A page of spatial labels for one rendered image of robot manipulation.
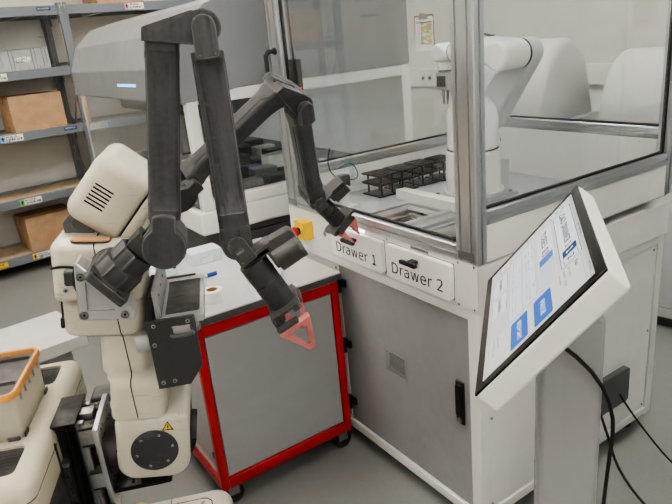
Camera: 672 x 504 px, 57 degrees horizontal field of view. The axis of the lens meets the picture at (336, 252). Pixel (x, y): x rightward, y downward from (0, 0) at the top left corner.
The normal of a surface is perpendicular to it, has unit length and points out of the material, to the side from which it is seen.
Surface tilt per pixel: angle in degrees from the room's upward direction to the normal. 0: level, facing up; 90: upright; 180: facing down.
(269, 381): 90
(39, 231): 89
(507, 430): 90
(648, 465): 0
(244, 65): 90
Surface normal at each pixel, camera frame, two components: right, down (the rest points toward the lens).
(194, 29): 0.20, 0.30
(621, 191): 0.56, 0.22
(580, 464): -0.26, 0.34
